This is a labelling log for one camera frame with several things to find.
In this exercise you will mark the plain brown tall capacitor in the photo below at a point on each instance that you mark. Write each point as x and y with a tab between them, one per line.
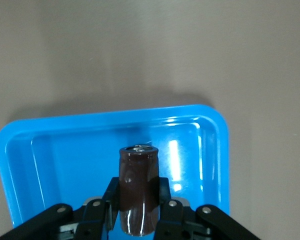
138	190

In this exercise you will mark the blue plastic tray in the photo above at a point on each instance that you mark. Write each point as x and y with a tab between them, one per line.
65	155

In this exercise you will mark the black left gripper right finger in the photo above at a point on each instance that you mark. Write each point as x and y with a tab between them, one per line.
177	220

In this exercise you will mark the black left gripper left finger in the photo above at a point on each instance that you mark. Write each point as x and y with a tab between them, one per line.
90	220

